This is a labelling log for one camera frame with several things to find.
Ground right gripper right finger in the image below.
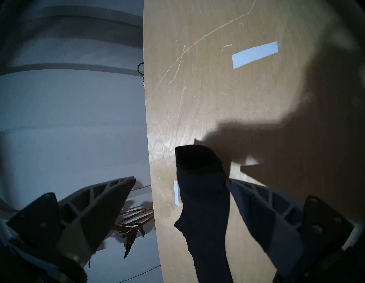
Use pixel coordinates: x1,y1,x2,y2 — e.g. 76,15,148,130
227,179,355,283

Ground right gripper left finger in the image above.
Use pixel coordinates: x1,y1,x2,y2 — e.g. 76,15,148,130
6,176,137,267

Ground black ankle sock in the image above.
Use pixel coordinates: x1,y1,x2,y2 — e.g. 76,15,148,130
174,144,233,283

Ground tall green leafy plant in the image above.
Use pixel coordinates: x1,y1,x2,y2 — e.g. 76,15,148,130
88,207,155,268

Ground long white tape strip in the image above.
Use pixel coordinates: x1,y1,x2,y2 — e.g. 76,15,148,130
231,41,279,70

